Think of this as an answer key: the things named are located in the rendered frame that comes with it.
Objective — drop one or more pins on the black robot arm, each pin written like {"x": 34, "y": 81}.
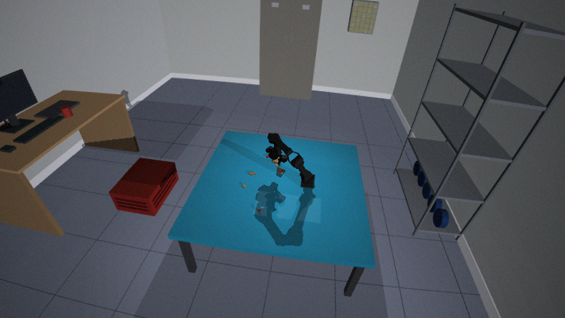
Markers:
{"x": 298, "y": 162}

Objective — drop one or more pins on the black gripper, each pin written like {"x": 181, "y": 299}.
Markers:
{"x": 283, "y": 158}

